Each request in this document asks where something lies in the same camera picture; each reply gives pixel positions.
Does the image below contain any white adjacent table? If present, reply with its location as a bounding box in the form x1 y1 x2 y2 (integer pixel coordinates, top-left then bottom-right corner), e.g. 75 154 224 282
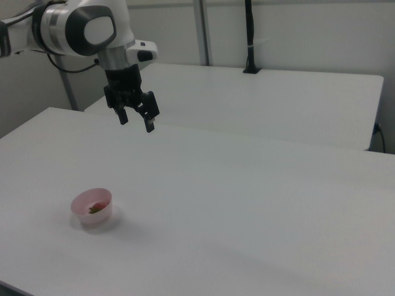
83 63 385 152

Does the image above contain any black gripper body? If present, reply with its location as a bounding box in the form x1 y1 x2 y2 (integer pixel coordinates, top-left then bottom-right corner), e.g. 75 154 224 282
103 64 149 112

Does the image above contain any red strawberry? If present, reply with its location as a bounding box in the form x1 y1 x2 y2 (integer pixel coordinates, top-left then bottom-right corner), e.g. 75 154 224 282
88 201 109 215

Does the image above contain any pink plastic bowl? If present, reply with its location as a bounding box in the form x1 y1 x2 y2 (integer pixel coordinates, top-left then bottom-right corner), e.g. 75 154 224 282
70 188 113 225

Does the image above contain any black camera stand pole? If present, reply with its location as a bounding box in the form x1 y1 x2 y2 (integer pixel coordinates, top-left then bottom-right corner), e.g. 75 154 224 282
242 0 262 75

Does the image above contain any black power cable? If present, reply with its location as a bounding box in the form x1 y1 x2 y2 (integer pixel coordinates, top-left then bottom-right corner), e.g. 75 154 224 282
373 123 387 153

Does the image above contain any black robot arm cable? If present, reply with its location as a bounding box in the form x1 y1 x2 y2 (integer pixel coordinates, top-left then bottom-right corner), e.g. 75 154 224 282
45 52 101 74

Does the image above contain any aluminium frame post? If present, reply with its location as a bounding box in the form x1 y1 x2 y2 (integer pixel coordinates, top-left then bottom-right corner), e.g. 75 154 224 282
193 0 214 67

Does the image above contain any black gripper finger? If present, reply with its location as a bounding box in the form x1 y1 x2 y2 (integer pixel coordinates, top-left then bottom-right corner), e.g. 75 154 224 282
137 90 160 134
115 98 129 126

